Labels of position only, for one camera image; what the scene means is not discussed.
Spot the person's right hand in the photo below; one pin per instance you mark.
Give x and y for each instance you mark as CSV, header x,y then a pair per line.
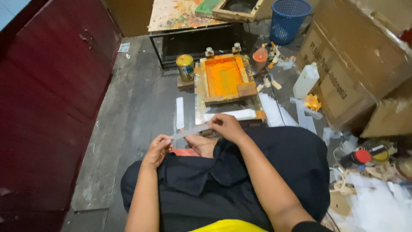
x,y
227,127

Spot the person's left hand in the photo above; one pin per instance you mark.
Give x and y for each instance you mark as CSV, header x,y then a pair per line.
x,y
157,153

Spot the clear plastic strip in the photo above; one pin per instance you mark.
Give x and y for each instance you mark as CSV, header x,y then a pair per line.
x,y
190,131

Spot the stack of white plastic strips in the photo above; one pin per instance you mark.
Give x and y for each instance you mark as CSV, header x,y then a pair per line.
x,y
236,114

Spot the wooden printing base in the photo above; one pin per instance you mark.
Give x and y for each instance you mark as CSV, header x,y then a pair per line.
x,y
222,106

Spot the person's foot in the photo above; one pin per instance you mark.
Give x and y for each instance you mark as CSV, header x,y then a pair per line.
x,y
201,145

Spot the white plastic strip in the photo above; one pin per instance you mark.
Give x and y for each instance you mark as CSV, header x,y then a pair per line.
x,y
179,112

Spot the person's black trousers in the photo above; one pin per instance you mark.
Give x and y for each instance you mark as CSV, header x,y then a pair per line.
x,y
225,180

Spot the gold paint can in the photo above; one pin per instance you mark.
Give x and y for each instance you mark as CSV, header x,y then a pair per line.
x,y
185,67

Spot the orange-capped plastic bottle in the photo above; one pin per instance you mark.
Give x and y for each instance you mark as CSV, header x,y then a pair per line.
x,y
259,58

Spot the orange stained rag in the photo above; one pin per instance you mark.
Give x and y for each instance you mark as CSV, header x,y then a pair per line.
x,y
312,102

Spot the white plastic bottle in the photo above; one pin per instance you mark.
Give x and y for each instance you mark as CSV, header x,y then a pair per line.
x,y
305,80

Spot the person's yellow shirt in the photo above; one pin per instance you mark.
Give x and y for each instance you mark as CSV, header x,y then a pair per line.
x,y
229,226

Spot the scrap of white paper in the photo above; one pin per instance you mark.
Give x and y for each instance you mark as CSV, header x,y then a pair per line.
x,y
124,47

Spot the paint-stained table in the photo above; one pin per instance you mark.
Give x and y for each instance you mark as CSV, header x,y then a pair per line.
x,y
186,22

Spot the dark red cabinet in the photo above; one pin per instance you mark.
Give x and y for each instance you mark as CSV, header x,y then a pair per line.
x,y
48,106

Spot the blue plastic basket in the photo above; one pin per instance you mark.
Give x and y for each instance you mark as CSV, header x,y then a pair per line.
x,y
287,20

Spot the red-capped spray can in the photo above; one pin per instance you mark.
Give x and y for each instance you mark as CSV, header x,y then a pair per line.
x,y
355,158

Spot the large cardboard box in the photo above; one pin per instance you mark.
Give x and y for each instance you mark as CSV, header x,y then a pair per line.
x,y
354,54

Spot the yellow paint tin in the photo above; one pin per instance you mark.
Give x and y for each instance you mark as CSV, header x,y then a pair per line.
x,y
379,154

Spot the small cardboard box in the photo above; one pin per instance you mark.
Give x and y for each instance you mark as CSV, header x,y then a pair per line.
x,y
389,117

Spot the heap of white plastic sheets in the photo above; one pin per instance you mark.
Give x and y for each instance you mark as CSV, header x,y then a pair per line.
x,y
376,203

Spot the orange screen printing frame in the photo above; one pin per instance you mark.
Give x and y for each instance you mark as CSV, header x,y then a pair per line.
x,y
227,77

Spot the wooden screen frame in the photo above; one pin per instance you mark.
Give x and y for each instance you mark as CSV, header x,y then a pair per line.
x,y
239,9

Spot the green screen frame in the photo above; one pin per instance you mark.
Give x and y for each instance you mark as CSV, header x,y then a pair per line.
x,y
207,7

